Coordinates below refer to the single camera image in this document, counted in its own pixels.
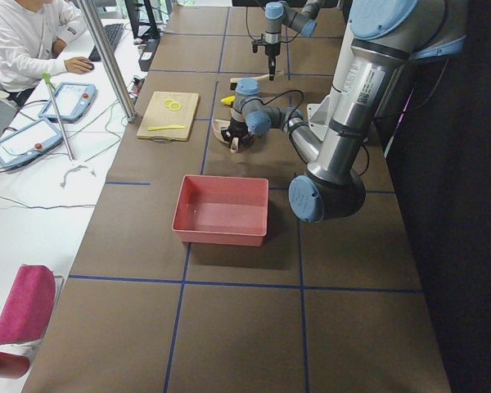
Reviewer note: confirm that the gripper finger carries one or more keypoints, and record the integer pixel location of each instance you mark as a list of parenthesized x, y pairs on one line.
[(271, 67)]

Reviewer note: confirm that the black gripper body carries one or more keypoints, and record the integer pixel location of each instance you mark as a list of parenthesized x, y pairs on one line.
[(238, 132), (272, 50)]

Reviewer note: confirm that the beige plastic dustpan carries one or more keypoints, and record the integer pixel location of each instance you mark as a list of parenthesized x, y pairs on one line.
[(215, 127)]

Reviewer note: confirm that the beige hand brush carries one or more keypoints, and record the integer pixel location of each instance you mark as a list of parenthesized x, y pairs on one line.
[(267, 77)]

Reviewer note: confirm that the yellow toy corn cob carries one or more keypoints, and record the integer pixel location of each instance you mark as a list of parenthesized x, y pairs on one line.
[(228, 101)]

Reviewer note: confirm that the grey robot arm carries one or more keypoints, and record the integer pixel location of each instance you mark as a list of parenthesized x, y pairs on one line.
[(279, 14), (380, 37)]

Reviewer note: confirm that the pink plastic bin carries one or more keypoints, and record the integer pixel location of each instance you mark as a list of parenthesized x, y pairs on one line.
[(222, 210)]

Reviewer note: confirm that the lemon slice near edge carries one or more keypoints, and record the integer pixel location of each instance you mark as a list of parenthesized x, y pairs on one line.
[(175, 106)]

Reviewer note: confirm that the bamboo cutting board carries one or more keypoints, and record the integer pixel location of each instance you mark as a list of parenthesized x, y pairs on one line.
[(157, 114)]

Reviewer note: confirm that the yellow plastic knife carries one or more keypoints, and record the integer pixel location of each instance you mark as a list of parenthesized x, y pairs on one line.
[(165, 127)]

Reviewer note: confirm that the black power strip box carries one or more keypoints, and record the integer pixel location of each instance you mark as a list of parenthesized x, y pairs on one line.
[(147, 54)]

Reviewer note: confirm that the black keyboard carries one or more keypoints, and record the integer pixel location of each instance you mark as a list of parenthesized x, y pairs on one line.
[(113, 34)]

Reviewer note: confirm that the teach pendant far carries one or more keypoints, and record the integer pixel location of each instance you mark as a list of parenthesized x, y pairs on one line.
[(73, 99)]

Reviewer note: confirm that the teach pendant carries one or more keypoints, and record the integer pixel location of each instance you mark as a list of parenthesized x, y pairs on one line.
[(29, 143), (73, 99)]

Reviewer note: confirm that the teach pendant near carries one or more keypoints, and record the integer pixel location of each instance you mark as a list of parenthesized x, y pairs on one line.
[(29, 143)]

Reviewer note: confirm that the thin metal rod stand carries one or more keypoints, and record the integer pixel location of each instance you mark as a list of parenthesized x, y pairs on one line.
[(74, 165)]

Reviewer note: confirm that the seated person white shirt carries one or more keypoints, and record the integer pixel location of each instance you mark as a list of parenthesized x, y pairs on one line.
[(33, 34)]

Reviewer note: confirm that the magenta cloth chair back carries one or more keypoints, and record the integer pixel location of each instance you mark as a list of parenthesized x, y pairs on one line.
[(29, 305)]

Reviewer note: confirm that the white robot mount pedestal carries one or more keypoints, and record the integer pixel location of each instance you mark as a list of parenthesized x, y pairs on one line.
[(317, 116)]

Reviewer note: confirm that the aluminium frame post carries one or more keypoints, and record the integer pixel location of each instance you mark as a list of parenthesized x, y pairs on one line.
[(99, 37)]

